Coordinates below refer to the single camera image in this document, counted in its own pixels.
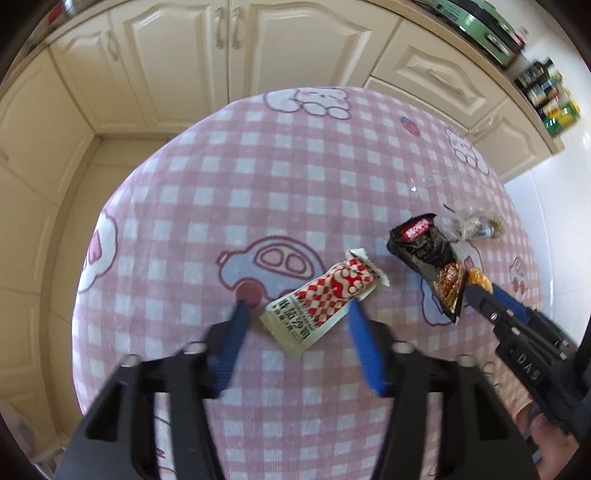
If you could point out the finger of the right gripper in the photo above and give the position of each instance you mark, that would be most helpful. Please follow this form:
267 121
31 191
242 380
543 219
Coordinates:
519 309
541 331

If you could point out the clear crumpled wrapper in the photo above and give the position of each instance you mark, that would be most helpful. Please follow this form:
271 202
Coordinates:
478 226

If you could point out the black snack wrapper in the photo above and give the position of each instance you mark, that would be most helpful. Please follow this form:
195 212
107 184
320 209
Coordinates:
422 246

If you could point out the person right hand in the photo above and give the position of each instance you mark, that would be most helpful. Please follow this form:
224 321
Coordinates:
557 448

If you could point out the dark soy sauce bottle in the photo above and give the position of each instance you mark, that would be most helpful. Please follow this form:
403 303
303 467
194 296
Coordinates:
539 76

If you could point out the red white checkered wrapper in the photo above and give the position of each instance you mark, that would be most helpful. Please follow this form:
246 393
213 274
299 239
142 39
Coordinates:
298 319

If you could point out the green oil bottle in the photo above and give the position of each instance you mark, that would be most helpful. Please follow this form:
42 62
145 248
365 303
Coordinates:
563 118

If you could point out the pink checkered tablecloth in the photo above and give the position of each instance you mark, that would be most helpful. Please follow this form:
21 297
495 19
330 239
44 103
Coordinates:
250 204

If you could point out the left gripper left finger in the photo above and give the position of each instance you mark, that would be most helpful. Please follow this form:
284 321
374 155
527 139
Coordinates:
116 438

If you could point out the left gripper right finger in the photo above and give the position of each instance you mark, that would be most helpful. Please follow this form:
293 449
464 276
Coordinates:
479 439

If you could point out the orange round snack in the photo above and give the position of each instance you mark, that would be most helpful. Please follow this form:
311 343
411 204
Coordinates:
477 277

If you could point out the green electric grill appliance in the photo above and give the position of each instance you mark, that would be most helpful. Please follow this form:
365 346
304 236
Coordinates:
481 22

